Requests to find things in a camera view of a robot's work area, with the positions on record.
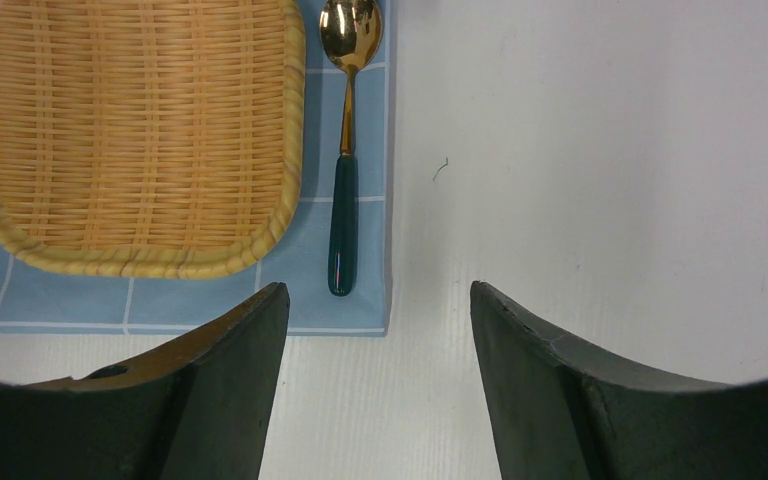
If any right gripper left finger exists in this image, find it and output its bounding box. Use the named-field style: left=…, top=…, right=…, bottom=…
left=22, top=283, right=290, bottom=479

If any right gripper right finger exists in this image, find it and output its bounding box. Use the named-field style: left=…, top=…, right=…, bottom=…
left=470, top=281, right=736, bottom=479

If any blue checked cloth napkin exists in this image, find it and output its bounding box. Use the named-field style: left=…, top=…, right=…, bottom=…
left=0, top=0, right=393, bottom=338

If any woven bamboo placemat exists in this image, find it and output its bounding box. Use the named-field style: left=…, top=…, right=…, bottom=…
left=0, top=1, right=306, bottom=280

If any gold spoon teal handle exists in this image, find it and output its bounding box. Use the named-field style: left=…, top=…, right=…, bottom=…
left=319, top=0, right=383, bottom=297

